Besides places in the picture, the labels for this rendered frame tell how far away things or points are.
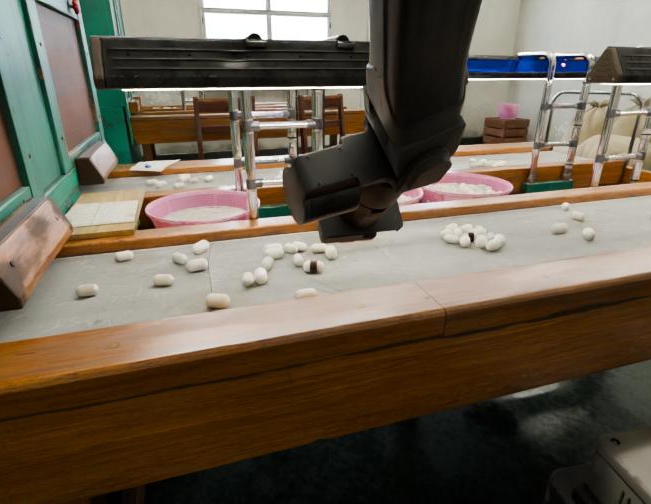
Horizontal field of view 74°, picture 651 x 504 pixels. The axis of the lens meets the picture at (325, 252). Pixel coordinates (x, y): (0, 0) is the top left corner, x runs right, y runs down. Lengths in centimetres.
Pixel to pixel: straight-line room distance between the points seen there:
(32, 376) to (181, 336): 16
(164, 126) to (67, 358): 294
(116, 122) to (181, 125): 43
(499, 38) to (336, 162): 712
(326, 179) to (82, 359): 35
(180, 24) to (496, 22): 435
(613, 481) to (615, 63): 79
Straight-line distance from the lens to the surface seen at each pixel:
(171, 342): 56
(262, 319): 58
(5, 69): 96
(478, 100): 733
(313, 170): 38
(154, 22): 576
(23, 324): 74
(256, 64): 75
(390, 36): 27
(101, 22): 340
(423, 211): 104
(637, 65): 118
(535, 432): 164
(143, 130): 344
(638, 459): 94
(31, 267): 72
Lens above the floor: 107
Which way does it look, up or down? 23 degrees down
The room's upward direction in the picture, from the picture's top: straight up
